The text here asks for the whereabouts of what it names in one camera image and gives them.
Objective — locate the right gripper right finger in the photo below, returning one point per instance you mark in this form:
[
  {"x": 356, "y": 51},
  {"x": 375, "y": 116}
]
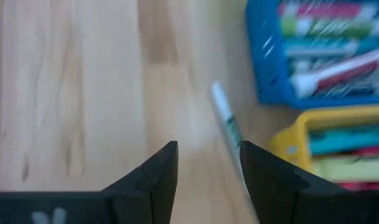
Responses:
[{"x": 276, "y": 186}]

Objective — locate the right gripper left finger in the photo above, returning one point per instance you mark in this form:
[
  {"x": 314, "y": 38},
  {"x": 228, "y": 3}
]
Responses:
[{"x": 152, "y": 186}]

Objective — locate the light green highlighter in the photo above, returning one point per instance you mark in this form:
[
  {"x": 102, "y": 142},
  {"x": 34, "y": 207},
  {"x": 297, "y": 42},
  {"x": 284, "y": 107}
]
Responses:
[{"x": 348, "y": 168}]

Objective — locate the green cap whiteboard marker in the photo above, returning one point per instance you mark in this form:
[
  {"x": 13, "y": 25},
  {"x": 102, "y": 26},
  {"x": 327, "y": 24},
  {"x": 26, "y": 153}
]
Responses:
[
  {"x": 226, "y": 118},
  {"x": 326, "y": 28}
]

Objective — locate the blue highlighter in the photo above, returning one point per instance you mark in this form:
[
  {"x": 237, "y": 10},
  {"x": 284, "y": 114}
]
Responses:
[{"x": 348, "y": 140}]

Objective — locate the yellow plastic basket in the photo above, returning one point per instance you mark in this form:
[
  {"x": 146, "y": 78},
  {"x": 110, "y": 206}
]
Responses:
[{"x": 295, "y": 140}]

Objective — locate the blue plastic basket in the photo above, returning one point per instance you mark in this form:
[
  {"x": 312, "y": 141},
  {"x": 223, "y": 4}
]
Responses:
[{"x": 267, "y": 62}]

